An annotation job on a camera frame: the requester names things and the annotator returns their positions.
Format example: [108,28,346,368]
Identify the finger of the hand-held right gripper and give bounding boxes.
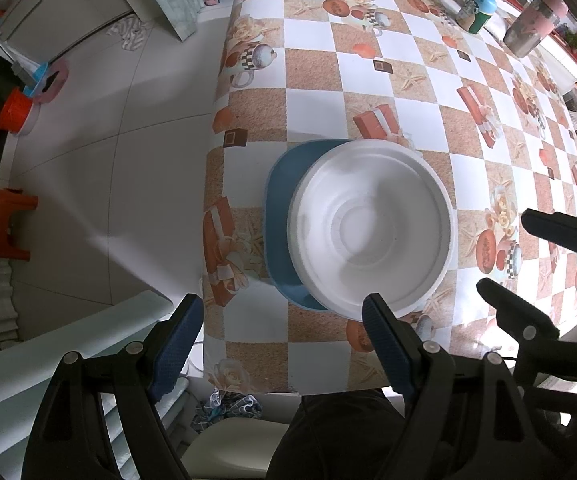
[475,277,561,348]
[521,190,577,267]

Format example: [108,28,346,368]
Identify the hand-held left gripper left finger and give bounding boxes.
[21,292,205,480]

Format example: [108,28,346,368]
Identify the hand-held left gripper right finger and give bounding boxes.
[361,292,551,480]

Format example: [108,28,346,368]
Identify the white foam bowl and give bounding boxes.
[298,140,454,313]
[287,139,457,322]

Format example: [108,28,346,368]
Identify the blue plate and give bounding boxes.
[265,138,369,312]

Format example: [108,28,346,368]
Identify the lace cloth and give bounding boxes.
[191,389,264,433]

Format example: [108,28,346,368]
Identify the person's dark trousers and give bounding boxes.
[267,389,409,480]

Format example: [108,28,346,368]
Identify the pale ribbed furniture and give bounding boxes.
[0,290,204,480]

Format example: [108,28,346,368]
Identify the cream chair seat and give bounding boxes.
[181,417,289,480]

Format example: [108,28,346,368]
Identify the pink steel thermos flask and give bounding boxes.
[502,0,569,58]

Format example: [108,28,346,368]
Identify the orange plastic stool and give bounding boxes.
[0,187,39,262]

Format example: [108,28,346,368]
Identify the green-capped plastic bottle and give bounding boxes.
[455,0,499,35]

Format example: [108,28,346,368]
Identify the checkered printed tablecloth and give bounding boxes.
[201,0,577,396]

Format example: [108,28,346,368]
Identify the orange bucket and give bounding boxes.
[0,86,36,136]

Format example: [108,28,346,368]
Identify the pink basin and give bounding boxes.
[31,59,70,106]

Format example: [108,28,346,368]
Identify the blue scoop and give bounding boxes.
[16,61,52,96]

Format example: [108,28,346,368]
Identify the white striped cloth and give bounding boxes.
[106,15,152,52]

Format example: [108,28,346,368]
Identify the white cupboard door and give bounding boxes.
[0,0,134,68]

